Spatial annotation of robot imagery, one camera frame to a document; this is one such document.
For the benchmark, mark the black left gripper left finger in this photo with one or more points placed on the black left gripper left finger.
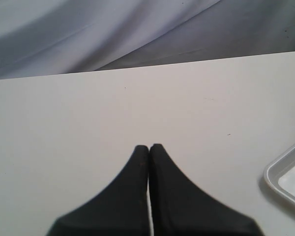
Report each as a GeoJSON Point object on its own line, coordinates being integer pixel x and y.
{"type": "Point", "coordinates": [121, 209]}

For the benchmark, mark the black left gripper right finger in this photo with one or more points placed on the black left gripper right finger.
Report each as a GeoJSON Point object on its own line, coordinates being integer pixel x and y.
{"type": "Point", "coordinates": [180, 208]}

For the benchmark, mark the white rectangular tray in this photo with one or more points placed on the white rectangular tray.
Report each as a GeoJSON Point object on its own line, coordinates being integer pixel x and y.
{"type": "Point", "coordinates": [279, 176]}

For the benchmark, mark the grey backdrop cloth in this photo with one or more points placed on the grey backdrop cloth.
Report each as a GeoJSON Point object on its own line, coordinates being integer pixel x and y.
{"type": "Point", "coordinates": [47, 37]}

